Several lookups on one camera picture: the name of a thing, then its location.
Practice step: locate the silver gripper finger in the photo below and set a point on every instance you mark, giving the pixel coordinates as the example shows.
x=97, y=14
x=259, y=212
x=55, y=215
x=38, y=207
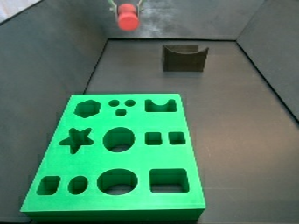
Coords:
x=113, y=5
x=139, y=5

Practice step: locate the red oval cylinder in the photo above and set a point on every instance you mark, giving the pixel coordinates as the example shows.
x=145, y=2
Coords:
x=127, y=17

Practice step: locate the black cradle fixture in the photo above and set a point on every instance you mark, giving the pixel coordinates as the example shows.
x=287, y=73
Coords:
x=185, y=58

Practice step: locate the green shape sorter block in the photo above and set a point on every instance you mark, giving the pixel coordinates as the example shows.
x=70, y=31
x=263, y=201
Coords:
x=119, y=163

